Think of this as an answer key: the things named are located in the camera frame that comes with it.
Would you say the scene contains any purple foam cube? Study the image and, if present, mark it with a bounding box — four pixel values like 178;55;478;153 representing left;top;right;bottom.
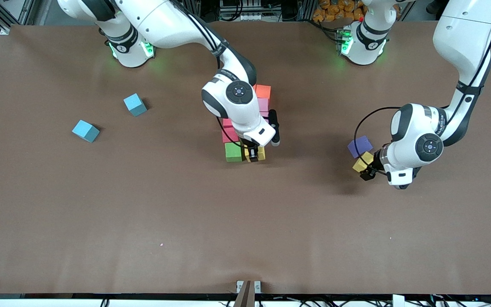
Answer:
347;135;374;159

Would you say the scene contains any green foam cube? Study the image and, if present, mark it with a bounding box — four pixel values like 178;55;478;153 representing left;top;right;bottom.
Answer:
224;142;246;163

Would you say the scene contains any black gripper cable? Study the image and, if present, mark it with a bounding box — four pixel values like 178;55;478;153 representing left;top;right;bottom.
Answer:
216;116;246;149
353;107;401;171

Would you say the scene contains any metal bracket with post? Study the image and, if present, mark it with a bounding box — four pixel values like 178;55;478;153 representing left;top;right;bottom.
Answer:
236;280;262;307

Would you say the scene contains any light blue foam cube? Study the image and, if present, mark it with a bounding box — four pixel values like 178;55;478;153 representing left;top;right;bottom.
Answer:
123;93;148;117
71;119;101;143

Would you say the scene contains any yellow foam cube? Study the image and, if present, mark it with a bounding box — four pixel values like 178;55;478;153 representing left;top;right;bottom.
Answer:
352;152;375;174
244;146;267;163

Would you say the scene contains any orange bagged items pile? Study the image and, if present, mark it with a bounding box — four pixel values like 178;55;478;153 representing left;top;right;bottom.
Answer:
312;0;366;23

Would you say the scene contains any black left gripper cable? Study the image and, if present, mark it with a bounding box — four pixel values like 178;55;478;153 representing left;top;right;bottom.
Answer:
353;107;401;171

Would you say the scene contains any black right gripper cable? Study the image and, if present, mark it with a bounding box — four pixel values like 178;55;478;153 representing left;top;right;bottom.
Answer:
216;116;246;149

